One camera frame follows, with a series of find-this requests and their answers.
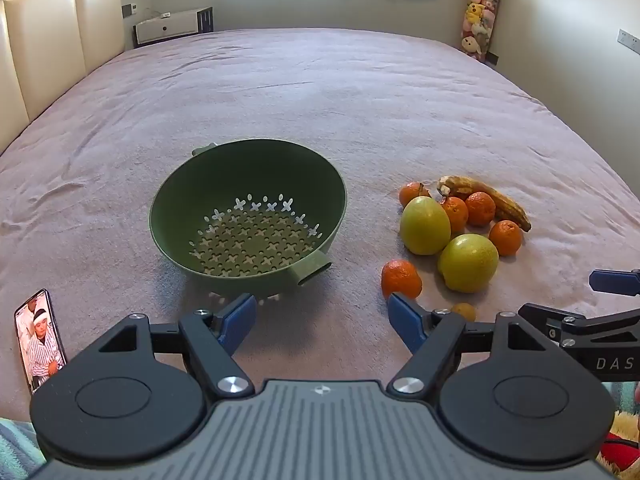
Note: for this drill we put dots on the orange tangerine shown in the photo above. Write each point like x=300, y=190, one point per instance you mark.
x=456, y=214
x=505, y=237
x=480, y=209
x=400, y=277
x=411, y=194

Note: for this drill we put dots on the brown-spotted ripe banana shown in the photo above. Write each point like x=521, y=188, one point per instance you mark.
x=505, y=205

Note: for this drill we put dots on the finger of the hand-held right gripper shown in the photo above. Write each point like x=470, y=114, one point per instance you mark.
x=612, y=282
x=555, y=316

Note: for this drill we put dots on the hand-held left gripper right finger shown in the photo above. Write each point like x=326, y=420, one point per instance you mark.
x=406, y=321

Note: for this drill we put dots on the yellow fluffy cloth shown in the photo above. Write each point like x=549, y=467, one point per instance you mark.
x=625, y=427

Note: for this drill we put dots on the small yellow-orange kumquat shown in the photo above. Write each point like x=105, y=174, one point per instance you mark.
x=464, y=311

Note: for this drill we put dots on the wall thermostat panel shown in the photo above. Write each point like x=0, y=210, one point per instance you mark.
x=130, y=8

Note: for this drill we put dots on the smartphone with lit screen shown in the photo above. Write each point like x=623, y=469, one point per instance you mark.
x=40, y=340

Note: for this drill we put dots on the cream padded headboard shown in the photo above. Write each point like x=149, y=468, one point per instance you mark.
x=50, y=35

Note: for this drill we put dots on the green perforated colander bowl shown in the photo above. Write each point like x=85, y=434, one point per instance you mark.
x=250, y=175

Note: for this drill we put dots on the white wall outlet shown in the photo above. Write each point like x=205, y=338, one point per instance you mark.
x=629, y=40

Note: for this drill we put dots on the plush toy hanging organizer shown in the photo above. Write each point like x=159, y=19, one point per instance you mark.
x=480, y=10

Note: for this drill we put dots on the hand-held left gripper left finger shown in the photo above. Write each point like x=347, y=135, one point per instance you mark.
x=238, y=321

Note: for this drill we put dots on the striped teal cloth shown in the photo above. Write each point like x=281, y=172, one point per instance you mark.
x=617, y=395
x=17, y=450

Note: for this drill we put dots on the white low cabinet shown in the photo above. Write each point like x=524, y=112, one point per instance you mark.
x=165, y=26

